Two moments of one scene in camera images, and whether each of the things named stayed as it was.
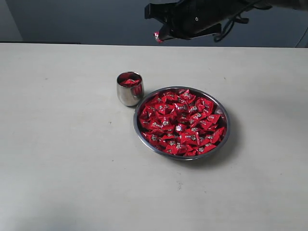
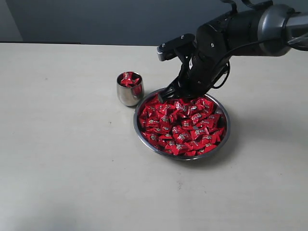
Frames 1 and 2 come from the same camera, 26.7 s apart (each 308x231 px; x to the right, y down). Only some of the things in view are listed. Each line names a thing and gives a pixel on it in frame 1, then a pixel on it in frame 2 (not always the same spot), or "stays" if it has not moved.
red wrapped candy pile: [180, 122] stays
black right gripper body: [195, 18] → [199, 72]
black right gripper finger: [163, 12] → [167, 92]
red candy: [129, 79] stays
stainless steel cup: [130, 89] stays
